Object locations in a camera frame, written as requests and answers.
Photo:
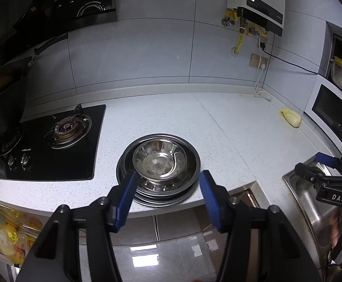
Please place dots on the large steel bowl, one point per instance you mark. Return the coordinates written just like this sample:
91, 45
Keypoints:
159, 186

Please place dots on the single wall outlet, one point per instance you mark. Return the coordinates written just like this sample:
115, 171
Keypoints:
262, 42

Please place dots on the double wall outlet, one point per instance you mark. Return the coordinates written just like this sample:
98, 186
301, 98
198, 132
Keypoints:
256, 60

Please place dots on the black range hood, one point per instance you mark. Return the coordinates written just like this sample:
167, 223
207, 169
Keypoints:
94, 3

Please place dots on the napa cabbage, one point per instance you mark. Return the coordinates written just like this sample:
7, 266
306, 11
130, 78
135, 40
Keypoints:
291, 118

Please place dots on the black gas stove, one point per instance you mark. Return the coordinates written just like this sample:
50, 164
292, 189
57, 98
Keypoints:
41, 158

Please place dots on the metal pipe valve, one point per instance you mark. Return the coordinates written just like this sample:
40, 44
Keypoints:
253, 30
228, 22

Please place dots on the small patterned steel bowl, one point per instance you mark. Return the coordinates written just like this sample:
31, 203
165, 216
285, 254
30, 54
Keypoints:
159, 180

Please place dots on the steel sink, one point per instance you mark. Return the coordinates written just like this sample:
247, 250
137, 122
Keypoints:
305, 199

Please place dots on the white microwave oven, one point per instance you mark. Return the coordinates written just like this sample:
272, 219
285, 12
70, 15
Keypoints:
329, 114

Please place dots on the small plain steel bowl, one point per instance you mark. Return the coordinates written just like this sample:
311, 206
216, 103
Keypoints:
156, 164

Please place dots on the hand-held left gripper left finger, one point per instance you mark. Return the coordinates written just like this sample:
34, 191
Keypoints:
125, 199

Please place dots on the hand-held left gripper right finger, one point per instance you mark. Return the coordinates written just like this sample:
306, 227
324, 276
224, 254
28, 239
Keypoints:
213, 202

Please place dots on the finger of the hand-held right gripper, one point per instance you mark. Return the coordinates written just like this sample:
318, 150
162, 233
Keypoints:
328, 159
305, 171

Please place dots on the medium steel plate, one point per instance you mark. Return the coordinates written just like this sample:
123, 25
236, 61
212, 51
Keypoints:
165, 199

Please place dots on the white and black water heater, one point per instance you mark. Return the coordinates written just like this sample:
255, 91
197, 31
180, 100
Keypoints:
264, 8

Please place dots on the yellow plastic bag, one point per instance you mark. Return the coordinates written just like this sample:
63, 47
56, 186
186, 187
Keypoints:
9, 238

